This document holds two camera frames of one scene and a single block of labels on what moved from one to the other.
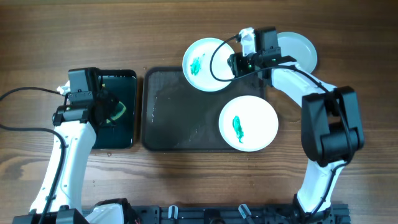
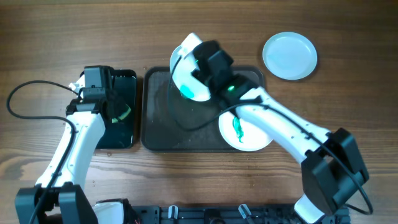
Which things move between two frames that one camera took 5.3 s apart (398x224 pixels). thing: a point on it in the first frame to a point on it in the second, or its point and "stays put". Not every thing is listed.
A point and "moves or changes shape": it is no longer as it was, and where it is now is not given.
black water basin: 122,83 stays put
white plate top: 196,68 moves or changes shape
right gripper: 234,64 to 199,74
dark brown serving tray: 177,117 stays put
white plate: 248,123 stays put
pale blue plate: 299,48 stays put
